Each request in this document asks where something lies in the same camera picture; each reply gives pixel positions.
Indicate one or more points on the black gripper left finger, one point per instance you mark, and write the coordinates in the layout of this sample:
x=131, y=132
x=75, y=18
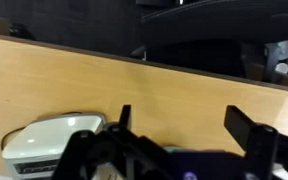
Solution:
x=117, y=153

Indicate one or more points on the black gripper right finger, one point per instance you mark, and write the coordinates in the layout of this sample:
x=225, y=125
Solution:
x=262, y=146

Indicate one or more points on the silver toaster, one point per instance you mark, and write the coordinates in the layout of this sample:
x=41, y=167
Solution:
x=50, y=140

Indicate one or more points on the white plastic cup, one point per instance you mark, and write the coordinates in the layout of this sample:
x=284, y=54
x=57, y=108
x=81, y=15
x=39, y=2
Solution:
x=281, y=67

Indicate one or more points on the black office chair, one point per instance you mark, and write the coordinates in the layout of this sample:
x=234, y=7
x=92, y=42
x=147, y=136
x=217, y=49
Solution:
x=217, y=30

